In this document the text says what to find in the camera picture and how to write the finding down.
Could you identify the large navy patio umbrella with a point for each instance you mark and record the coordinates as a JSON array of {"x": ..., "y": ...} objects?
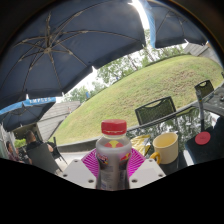
[{"x": 66, "y": 46}]

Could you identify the grey roofed building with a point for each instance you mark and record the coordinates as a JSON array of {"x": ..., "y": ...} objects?
[{"x": 53, "y": 118}]

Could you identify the flat round red coaster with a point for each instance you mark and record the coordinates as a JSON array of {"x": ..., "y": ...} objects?
[{"x": 202, "y": 137}]

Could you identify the dark mesh patio chair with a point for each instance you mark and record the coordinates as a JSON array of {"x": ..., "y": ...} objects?
[
  {"x": 155, "y": 110},
  {"x": 204, "y": 88}
]

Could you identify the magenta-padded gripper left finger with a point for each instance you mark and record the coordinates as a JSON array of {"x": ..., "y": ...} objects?
[{"x": 77, "y": 171}]

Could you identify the pale yellow mug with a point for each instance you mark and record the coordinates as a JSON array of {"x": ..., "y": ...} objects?
[{"x": 165, "y": 146}]

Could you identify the person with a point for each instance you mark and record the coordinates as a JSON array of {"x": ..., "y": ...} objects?
[
  {"x": 12, "y": 152},
  {"x": 32, "y": 141}
]

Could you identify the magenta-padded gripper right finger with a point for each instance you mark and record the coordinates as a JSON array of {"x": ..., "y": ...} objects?
[{"x": 146, "y": 171}]

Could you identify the grey patio chair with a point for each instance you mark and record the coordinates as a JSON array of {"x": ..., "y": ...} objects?
[{"x": 41, "y": 157}]

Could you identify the blue umbrella with white lettering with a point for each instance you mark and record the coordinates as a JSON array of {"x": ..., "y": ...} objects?
[{"x": 23, "y": 115}]

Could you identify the red-capped clear drink bottle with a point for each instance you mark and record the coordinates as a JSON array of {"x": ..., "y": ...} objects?
[{"x": 113, "y": 160}]

